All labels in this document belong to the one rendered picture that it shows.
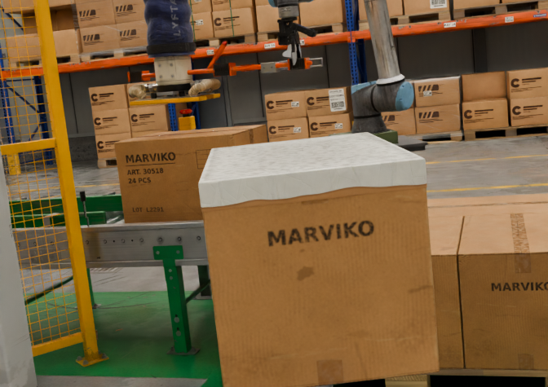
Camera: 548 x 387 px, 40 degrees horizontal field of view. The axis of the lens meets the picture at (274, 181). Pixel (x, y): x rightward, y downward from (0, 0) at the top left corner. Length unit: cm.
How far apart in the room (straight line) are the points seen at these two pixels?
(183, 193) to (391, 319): 211
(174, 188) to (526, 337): 164
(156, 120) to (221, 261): 1000
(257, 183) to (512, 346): 151
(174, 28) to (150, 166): 63
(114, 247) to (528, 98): 780
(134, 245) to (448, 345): 146
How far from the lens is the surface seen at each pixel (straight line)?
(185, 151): 337
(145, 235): 336
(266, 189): 133
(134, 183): 352
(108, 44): 1151
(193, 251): 328
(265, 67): 341
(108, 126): 1165
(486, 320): 263
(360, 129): 411
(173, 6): 350
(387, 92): 399
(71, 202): 338
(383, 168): 135
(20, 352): 299
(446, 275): 259
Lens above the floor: 120
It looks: 8 degrees down
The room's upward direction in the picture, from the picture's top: 6 degrees counter-clockwise
